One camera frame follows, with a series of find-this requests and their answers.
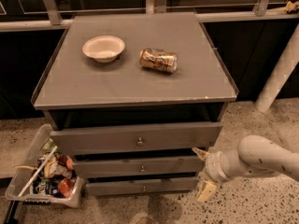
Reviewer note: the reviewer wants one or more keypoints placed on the red snack bag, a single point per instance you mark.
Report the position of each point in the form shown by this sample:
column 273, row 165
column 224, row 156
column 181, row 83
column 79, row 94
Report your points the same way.
column 66, row 187

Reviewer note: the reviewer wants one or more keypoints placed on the blue snack package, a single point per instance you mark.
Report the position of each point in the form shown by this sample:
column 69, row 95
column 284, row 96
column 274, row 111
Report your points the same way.
column 44, row 186

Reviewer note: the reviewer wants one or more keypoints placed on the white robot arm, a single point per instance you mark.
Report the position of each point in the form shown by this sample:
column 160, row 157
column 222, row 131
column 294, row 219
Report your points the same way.
column 254, row 157

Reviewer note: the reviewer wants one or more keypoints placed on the grey drawer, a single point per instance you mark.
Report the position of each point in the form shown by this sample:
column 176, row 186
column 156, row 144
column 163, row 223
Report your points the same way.
column 131, row 167
column 142, row 186
column 118, row 139

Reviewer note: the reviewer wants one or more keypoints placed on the clear plastic bin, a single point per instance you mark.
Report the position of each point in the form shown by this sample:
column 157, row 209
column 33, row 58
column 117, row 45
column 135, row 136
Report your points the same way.
column 39, row 149

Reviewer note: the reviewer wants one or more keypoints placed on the crushed golden soda can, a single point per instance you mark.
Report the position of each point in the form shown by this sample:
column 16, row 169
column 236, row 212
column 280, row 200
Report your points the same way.
column 158, row 60

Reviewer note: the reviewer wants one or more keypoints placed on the white paper bowl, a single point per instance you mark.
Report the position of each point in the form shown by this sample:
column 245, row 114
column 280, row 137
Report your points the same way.
column 104, row 48

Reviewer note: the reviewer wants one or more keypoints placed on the white stick in bin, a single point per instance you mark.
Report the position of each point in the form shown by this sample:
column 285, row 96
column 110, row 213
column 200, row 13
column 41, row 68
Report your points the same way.
column 27, row 185

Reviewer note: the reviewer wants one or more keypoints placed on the beige crumpled wrapper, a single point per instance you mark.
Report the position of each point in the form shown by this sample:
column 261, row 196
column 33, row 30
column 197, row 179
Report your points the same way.
column 54, row 168

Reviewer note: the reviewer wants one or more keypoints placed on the white diagonal pipe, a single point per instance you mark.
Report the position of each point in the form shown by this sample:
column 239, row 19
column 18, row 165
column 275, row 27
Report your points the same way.
column 280, row 74

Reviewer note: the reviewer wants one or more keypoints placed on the yellow object on railing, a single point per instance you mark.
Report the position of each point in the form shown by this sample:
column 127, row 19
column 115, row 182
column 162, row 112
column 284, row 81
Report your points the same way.
column 291, row 7

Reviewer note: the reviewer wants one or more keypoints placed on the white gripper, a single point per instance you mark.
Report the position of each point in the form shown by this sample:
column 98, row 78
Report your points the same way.
column 212, row 167

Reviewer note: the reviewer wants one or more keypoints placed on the grey bottom drawer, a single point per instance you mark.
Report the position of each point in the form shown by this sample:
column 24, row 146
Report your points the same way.
column 142, row 186

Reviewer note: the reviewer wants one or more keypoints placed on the metal railing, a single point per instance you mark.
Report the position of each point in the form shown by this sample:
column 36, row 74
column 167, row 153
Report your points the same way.
column 254, row 15

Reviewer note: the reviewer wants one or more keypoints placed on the grey top drawer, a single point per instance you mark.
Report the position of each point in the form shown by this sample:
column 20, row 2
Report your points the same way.
column 118, row 139

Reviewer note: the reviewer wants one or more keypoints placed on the grey drawer cabinet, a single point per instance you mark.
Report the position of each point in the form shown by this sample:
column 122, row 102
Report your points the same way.
column 79, row 92

